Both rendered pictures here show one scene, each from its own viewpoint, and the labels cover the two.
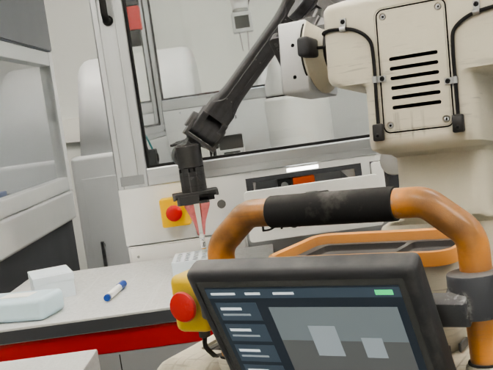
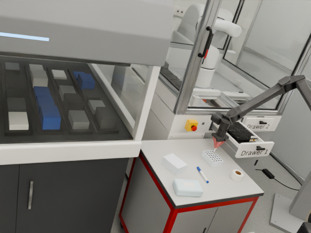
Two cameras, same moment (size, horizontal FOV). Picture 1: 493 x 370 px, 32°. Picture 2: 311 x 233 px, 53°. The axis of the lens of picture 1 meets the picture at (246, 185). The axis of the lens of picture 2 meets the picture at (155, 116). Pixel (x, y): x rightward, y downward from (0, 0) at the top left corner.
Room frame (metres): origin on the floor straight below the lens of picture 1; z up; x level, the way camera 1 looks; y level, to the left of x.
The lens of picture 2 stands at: (0.69, 1.45, 1.83)
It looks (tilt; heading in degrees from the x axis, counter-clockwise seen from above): 26 degrees down; 327
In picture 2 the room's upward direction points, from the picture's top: 16 degrees clockwise
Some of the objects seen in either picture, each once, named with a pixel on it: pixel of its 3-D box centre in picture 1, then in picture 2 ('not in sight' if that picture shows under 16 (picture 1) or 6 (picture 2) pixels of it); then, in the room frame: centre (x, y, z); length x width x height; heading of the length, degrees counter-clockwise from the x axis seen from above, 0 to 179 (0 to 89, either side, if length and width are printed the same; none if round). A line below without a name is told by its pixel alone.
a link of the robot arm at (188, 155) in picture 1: (188, 156); (224, 124); (1.96, 0.12, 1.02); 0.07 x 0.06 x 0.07; 11
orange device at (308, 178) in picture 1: (296, 186); not in sight; (2.57, -0.15, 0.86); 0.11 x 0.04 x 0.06; 88
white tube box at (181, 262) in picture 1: (193, 263); (212, 158); (1.92, 0.14, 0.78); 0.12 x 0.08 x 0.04; 0
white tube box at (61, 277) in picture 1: (51, 283); (174, 163); (1.89, 0.45, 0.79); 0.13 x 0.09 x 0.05; 18
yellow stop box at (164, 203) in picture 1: (175, 211); (191, 125); (2.17, 0.19, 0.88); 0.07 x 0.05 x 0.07; 88
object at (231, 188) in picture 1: (310, 176); (198, 95); (2.66, -0.20, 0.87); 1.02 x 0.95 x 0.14; 88
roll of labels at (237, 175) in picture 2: not in sight; (237, 175); (1.74, 0.08, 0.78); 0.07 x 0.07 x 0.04
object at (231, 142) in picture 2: not in sight; (235, 133); (2.07, -0.14, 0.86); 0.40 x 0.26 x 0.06; 178
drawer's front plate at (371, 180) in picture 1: (313, 208); (255, 149); (1.86, -0.14, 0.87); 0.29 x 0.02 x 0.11; 88
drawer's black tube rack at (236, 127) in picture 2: not in sight; (236, 133); (2.06, -0.14, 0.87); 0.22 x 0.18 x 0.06; 178
